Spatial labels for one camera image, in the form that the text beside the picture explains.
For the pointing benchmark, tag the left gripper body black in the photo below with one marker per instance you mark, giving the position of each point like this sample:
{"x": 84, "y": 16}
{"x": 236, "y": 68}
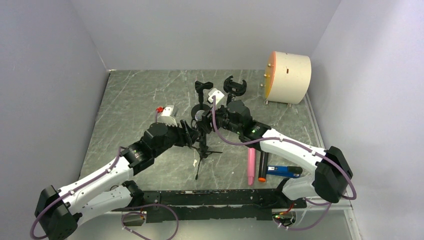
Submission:
{"x": 175, "y": 137}

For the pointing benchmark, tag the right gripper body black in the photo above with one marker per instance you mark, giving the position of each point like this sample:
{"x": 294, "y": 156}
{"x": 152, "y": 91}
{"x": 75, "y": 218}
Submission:
{"x": 222, "y": 119}

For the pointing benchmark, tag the black tripod microphone stand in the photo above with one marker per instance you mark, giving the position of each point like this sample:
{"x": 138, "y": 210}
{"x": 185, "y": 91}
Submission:
{"x": 202, "y": 149}

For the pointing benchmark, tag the black round-base shock-mount stand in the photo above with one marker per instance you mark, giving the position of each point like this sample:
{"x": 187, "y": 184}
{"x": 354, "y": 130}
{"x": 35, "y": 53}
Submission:
{"x": 233, "y": 89}

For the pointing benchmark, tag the black round-base clip stand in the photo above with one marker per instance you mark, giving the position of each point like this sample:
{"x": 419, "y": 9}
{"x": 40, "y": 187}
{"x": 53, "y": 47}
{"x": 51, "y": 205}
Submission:
{"x": 199, "y": 88}

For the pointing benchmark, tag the pink microphone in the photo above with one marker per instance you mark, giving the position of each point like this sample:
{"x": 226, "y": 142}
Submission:
{"x": 251, "y": 166}

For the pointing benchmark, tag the black microphone orange end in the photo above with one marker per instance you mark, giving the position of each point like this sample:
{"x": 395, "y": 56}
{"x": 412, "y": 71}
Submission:
{"x": 263, "y": 166}

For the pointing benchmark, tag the grey-head microphone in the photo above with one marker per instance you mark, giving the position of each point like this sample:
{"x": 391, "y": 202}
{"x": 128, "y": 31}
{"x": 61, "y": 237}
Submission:
{"x": 199, "y": 116}

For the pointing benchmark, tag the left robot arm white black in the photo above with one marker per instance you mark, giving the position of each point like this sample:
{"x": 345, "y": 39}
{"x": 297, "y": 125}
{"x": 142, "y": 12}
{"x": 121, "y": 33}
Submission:
{"x": 61, "y": 211}

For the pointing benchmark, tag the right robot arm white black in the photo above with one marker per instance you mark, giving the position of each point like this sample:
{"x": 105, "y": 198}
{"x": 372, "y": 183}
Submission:
{"x": 329, "y": 175}

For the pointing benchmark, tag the beige cylindrical drum box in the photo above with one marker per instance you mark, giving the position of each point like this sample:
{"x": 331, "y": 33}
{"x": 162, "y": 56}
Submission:
{"x": 287, "y": 77}

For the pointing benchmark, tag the blue black stapler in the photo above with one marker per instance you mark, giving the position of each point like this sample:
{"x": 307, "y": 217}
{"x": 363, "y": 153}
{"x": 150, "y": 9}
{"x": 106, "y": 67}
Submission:
{"x": 284, "y": 171}

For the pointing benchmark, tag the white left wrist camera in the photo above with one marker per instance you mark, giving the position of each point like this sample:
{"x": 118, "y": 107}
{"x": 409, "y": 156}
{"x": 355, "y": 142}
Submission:
{"x": 167, "y": 115}

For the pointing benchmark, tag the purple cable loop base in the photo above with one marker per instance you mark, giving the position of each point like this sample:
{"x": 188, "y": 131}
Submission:
{"x": 148, "y": 216}

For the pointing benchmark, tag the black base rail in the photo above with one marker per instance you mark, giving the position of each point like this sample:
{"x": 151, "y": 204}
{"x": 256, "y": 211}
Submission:
{"x": 259, "y": 204}

